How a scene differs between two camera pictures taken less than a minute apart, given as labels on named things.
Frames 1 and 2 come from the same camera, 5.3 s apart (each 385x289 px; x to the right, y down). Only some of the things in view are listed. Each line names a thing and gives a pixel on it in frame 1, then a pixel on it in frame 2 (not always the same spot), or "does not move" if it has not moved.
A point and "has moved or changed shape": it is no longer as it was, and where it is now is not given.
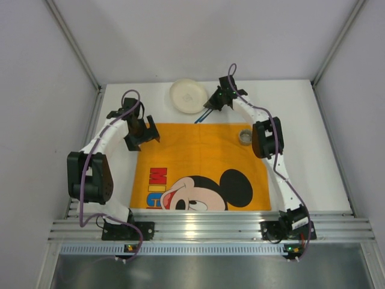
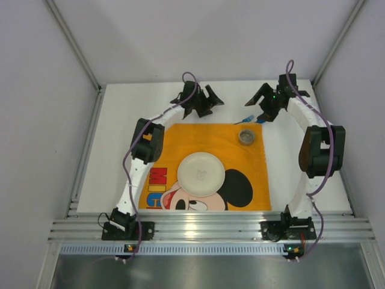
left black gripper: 144,135 → 203,102
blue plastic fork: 203,116 has moved or changed shape
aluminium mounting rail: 213,225 does not move
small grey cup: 245,136 does not move
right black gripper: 216,99 → 267,100
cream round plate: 187,96 has moved or changed shape
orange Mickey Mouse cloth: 200,166 does not move
